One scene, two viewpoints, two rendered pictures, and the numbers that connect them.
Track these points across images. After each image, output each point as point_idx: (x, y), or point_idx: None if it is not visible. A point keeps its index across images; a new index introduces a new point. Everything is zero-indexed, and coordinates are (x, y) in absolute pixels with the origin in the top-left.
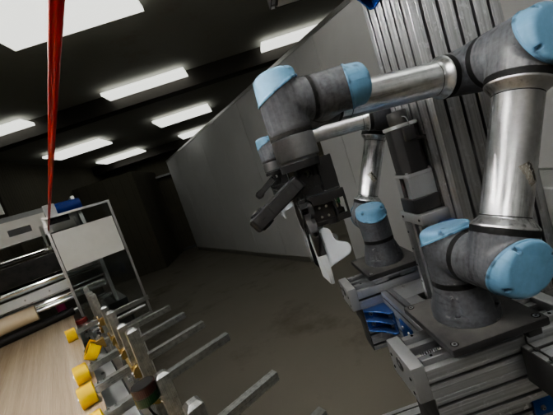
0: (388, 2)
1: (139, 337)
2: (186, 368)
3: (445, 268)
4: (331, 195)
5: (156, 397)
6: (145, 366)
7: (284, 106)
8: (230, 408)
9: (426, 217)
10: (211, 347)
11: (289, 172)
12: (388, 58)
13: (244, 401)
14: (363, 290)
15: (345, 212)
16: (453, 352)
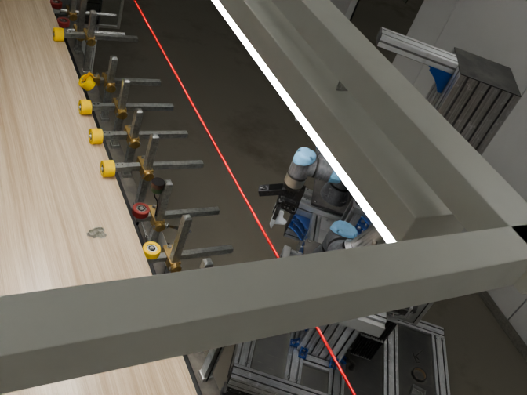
0: (437, 99)
1: (158, 142)
2: (167, 168)
3: (327, 244)
4: (292, 204)
5: (161, 192)
6: (150, 157)
7: (299, 171)
8: (185, 211)
9: (357, 209)
10: (188, 164)
11: (285, 187)
12: None
13: (194, 213)
14: (303, 204)
15: (293, 212)
16: None
